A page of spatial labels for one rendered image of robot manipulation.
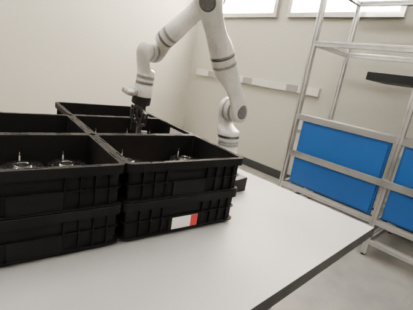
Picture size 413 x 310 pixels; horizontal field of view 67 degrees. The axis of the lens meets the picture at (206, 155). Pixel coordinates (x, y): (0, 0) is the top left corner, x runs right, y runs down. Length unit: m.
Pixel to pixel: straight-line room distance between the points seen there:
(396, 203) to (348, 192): 0.34
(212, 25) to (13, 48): 3.15
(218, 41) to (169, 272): 0.75
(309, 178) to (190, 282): 2.17
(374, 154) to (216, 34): 1.79
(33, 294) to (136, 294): 0.20
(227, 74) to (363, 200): 1.80
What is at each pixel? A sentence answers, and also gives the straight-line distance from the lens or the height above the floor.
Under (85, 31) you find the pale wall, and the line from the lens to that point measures 4.28.
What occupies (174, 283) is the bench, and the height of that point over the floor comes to 0.70.
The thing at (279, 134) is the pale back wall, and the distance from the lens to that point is 4.01.
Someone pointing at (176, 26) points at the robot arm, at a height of 1.31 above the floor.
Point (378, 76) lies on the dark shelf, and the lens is 2.66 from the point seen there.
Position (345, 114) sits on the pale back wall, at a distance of 3.64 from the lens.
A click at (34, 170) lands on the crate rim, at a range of 0.75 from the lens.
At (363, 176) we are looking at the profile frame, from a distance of 2.64.
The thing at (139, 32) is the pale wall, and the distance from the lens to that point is 4.62.
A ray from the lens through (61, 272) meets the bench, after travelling 0.82.
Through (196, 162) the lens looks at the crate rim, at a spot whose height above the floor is 0.93.
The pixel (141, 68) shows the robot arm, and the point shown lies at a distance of 1.26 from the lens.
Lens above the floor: 1.19
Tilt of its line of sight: 15 degrees down
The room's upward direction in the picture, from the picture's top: 9 degrees clockwise
